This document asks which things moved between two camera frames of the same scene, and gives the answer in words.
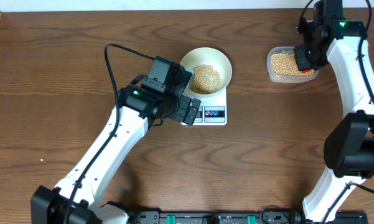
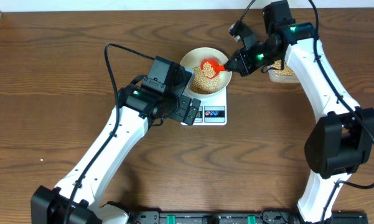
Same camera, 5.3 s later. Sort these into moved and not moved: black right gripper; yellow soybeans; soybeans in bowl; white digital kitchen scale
Moved: black right gripper
Not moved: soybeans in bowl; yellow soybeans; white digital kitchen scale
